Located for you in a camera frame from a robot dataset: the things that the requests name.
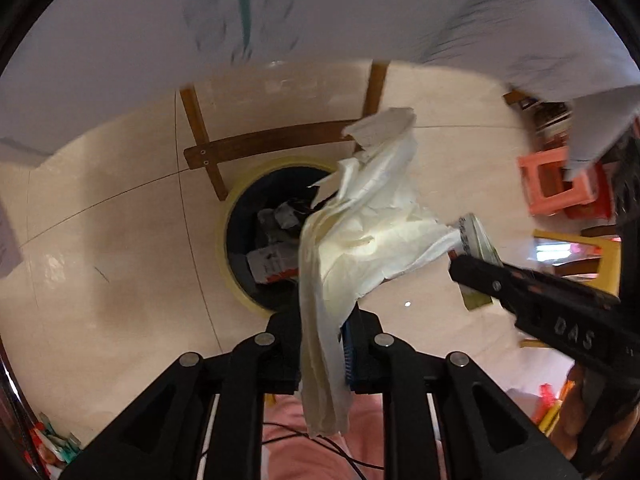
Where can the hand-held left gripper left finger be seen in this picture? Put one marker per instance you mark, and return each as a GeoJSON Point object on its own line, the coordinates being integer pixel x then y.
{"type": "Point", "coordinates": [285, 350]}

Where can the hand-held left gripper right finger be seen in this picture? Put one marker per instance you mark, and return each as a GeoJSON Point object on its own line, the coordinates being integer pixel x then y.
{"type": "Point", "coordinates": [350, 360]}

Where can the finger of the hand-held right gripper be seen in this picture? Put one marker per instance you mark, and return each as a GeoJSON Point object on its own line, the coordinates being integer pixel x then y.
{"type": "Point", "coordinates": [525, 287]}

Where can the green-edged packet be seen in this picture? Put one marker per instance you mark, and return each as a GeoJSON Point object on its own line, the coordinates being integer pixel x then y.
{"type": "Point", "coordinates": [472, 235]}

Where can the red white packet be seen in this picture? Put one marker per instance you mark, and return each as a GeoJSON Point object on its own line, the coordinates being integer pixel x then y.
{"type": "Point", "coordinates": [270, 262]}

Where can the yellow rim trash bin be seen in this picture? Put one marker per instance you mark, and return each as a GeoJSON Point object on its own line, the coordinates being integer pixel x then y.
{"type": "Point", "coordinates": [240, 230]}

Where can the white tissue paper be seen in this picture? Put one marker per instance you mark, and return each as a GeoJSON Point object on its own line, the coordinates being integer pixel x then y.
{"type": "Point", "coordinates": [360, 220]}

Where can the person's right hand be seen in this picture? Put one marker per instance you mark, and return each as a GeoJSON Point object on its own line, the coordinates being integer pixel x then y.
{"type": "Point", "coordinates": [582, 410]}

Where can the yellow plastic chair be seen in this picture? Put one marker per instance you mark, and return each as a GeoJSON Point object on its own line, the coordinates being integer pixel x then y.
{"type": "Point", "coordinates": [607, 265]}

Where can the pink plastic stool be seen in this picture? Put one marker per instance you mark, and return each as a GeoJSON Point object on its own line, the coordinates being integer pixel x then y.
{"type": "Point", "coordinates": [545, 185]}

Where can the pink clothing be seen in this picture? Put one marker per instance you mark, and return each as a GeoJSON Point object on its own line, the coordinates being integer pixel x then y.
{"type": "Point", "coordinates": [285, 455]}

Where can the pile of colourful plastic items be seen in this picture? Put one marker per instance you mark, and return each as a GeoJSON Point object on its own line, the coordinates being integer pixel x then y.
{"type": "Point", "coordinates": [55, 442]}

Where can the wooden table frame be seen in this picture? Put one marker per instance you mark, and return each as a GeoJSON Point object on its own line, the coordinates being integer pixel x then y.
{"type": "Point", "coordinates": [250, 142]}

